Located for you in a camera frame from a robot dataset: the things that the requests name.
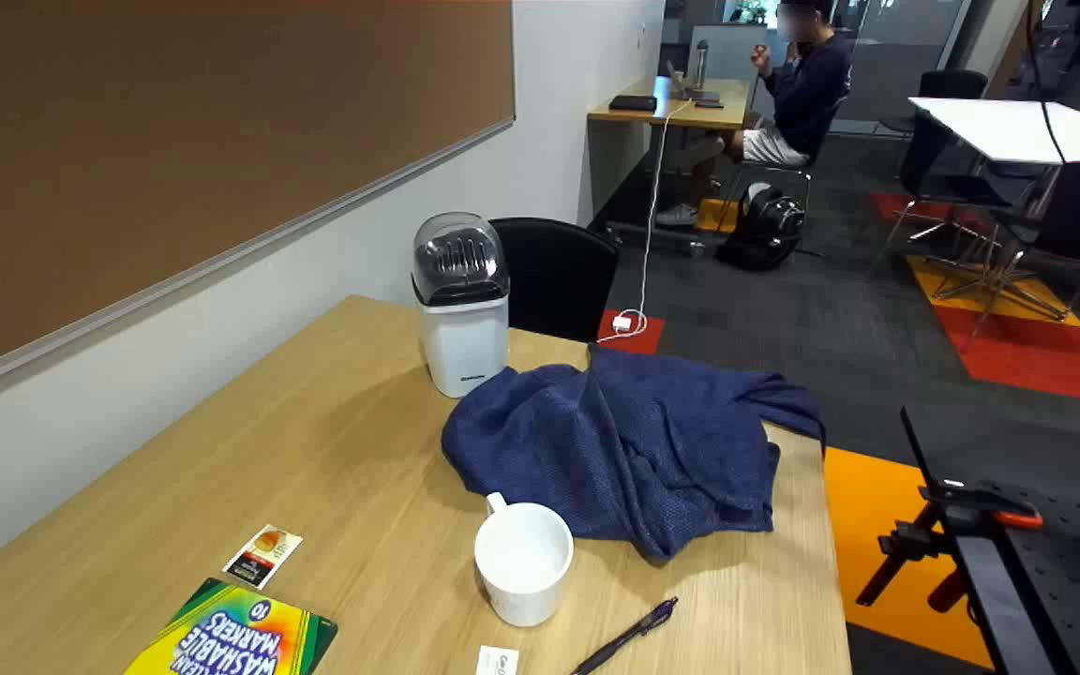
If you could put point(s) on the black pen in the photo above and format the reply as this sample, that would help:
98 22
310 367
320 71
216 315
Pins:
622 636

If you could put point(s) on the white ceramic cup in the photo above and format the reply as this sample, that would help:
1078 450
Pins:
523 565

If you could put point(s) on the white popcorn machine clear dome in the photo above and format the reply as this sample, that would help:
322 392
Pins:
463 340

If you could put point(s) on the dark blue cloth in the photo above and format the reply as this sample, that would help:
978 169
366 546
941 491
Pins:
637 450

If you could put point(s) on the black backpack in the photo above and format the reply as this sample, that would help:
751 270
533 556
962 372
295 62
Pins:
761 225

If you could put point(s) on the wooden desk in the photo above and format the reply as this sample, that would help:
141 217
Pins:
690 116

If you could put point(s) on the small white label card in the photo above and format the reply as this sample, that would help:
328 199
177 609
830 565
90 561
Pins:
497 661

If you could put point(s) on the small brown printed card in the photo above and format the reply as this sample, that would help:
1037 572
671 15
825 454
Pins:
261 556

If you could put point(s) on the seated person dark sweater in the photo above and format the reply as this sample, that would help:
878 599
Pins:
803 89

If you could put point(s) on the brown cork board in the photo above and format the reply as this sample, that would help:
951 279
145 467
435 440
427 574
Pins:
187 136

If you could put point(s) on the green yellow marker box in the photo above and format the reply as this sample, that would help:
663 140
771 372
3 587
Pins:
232 637

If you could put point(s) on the white table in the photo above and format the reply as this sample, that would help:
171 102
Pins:
1001 127

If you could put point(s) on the black perforated mounting board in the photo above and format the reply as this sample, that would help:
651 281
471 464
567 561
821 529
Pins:
1066 600

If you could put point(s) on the black metal frame chair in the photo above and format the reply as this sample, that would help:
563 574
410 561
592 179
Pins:
991 262

